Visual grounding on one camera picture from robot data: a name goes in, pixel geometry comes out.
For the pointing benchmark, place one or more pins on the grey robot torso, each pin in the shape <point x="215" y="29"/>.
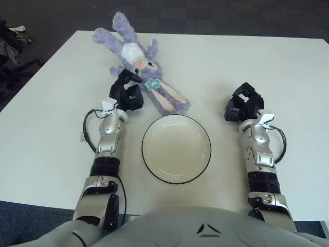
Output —
<point x="180" y="226"/>

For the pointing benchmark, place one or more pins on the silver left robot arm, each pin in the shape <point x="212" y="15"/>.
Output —
<point x="108" y="128"/>

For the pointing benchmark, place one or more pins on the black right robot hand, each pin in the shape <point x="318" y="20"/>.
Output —
<point x="252" y="103"/>

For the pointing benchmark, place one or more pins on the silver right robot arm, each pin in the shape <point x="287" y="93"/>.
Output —
<point x="259" y="136"/>

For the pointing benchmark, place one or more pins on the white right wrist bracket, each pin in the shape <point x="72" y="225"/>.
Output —
<point x="266" y="119"/>

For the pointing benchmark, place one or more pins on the purple plush bunny doll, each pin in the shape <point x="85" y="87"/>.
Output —
<point x="154" y="68"/>

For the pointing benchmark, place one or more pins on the cream plate with black rim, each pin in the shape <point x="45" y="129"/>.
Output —
<point x="177" y="151"/>

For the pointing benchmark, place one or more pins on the white table leg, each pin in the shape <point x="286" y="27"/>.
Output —
<point x="325" y="227"/>

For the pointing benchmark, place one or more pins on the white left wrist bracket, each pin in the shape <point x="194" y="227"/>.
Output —
<point x="108" y="105"/>

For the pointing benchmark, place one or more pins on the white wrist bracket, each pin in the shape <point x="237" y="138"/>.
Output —
<point x="108" y="105"/>
<point x="266" y="119"/>

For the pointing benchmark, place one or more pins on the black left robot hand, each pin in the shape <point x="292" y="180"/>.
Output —
<point x="133" y="99"/>

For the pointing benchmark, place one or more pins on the black office chair base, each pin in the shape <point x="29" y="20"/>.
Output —
<point x="15" y="69"/>

